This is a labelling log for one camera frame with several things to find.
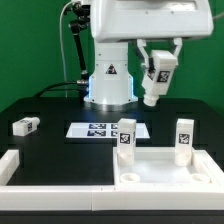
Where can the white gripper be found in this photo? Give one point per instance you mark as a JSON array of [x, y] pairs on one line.
[[122, 20]]

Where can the white tag base sheet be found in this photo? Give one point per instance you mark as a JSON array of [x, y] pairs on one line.
[[92, 130]]

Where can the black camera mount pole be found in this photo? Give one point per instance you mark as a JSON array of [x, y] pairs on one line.
[[76, 26]]

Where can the white U-shaped fence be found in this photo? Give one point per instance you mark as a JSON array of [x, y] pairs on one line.
[[104, 198]]

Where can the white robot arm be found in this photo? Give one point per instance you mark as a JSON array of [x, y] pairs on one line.
[[111, 85]]

